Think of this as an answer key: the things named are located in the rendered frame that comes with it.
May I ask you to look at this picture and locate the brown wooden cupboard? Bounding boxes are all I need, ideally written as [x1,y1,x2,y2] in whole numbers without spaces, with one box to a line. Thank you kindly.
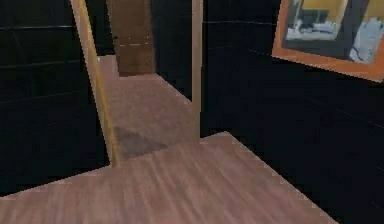
[105,0,157,78]

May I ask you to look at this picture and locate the tan wooden door frame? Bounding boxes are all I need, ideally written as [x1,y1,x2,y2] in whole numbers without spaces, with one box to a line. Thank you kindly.
[69,0,204,168]

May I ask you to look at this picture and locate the orange framed wall picture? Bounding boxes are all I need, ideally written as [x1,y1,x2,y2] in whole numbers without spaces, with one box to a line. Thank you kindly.
[271,0,384,84]

